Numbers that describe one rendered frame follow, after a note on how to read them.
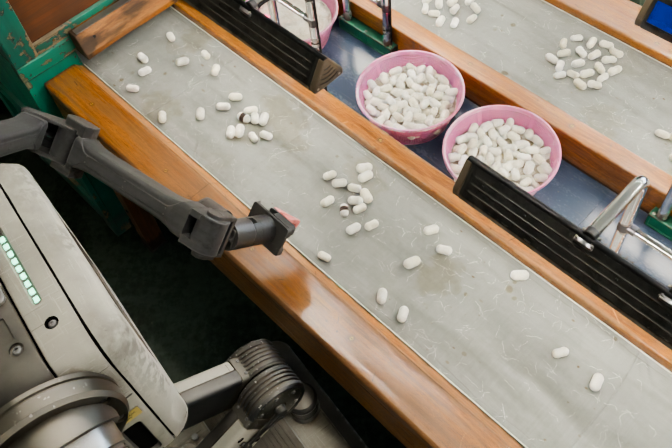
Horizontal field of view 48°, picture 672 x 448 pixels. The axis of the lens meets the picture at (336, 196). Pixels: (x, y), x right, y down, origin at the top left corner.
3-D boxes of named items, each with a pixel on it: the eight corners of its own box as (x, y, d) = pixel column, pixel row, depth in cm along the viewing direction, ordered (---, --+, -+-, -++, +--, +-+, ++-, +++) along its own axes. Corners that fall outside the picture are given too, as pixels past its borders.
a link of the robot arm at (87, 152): (41, 162, 149) (60, 112, 147) (64, 164, 154) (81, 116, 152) (199, 267, 131) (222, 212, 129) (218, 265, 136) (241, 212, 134)
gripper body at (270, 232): (261, 199, 149) (234, 202, 143) (295, 229, 144) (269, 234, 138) (249, 225, 152) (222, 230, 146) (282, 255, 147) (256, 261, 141)
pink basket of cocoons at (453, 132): (507, 241, 168) (511, 218, 160) (418, 176, 180) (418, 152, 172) (578, 170, 177) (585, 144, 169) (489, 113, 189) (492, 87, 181)
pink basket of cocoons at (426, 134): (441, 168, 181) (443, 143, 173) (341, 138, 188) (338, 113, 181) (477, 90, 194) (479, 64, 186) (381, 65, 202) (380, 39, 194)
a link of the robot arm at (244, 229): (229, 257, 137) (237, 229, 135) (204, 239, 141) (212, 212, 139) (255, 251, 142) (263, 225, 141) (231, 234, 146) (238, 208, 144)
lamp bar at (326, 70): (315, 96, 148) (311, 70, 142) (134, -34, 176) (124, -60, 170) (344, 73, 151) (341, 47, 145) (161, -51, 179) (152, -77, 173)
